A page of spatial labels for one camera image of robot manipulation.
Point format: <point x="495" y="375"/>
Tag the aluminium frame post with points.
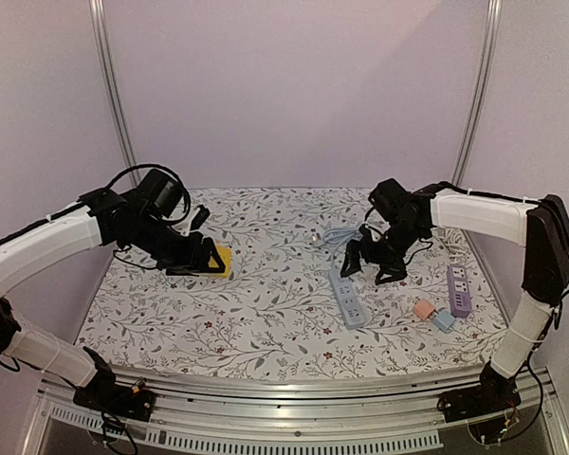
<point x="108" y="71"/>
<point x="477" y="102"/>

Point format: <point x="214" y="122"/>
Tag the floral patterned table mat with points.
<point x="274" y="316"/>

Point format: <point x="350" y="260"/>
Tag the light blue plug adapter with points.
<point x="443" y="320"/>

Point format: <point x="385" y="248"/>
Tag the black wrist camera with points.
<point x="387" y="199"/>
<point x="159" y="192"/>

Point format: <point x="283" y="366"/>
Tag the right aluminium frame post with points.
<point x="477" y="102"/>

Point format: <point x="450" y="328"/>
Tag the purple power strip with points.
<point x="459" y="292"/>

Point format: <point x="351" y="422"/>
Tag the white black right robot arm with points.
<point x="540" y="227"/>

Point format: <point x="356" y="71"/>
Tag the aluminium front rail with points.
<point x="384" y="414"/>

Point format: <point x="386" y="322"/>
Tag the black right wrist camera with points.
<point x="387" y="199"/>

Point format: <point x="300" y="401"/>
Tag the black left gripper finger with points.
<point x="184" y="270"/>
<point x="210" y="257"/>

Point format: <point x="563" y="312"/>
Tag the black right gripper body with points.
<point x="376" y="249"/>

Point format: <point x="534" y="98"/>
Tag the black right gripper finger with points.
<point x="351" y="262"/>
<point x="388" y="274"/>

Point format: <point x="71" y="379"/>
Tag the left aluminium frame post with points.
<point x="108" y="71"/>

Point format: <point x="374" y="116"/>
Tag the pink plug adapter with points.
<point x="423" y="309"/>

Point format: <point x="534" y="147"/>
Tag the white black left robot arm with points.
<point x="101" y="217"/>

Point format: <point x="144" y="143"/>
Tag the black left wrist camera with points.
<point x="159" y="192"/>

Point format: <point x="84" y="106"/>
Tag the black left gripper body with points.
<point x="173" y="254"/>

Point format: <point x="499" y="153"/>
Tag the blue power strip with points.
<point x="347" y="300"/>

